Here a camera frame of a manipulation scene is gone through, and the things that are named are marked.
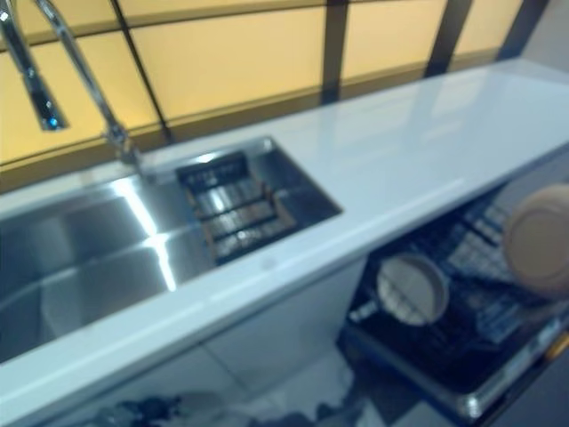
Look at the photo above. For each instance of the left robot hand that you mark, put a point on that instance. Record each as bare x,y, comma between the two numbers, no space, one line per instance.
151,408

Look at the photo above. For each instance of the large cream plate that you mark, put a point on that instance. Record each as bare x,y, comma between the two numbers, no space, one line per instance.
413,289

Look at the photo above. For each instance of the small cream plate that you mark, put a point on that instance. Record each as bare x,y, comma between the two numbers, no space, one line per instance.
538,244

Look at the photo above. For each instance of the stainless steel sink basin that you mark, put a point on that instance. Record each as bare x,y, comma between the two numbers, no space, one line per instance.
89,258

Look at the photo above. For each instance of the black dish drying rack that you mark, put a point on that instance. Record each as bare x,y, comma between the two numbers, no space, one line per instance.
235,213

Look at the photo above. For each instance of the chrome gooseneck kitchen faucet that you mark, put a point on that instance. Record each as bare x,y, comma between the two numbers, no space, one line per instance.
75,53

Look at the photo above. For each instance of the dark window frame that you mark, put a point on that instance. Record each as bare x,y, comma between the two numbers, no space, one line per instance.
334,44

